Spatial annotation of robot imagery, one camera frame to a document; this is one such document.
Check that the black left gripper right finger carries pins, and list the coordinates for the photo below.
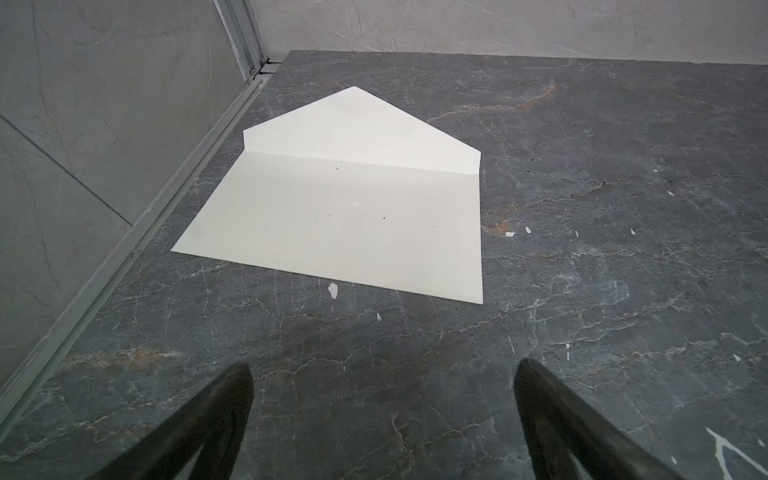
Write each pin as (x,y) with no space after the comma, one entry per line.
(565,434)

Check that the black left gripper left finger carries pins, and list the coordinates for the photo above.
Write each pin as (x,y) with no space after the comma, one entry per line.
(208,429)

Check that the white paper envelope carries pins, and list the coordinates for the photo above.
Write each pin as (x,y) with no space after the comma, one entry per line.
(350,188)

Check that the aluminium frame left post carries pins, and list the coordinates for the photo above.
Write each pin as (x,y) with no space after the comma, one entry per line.
(244,33)

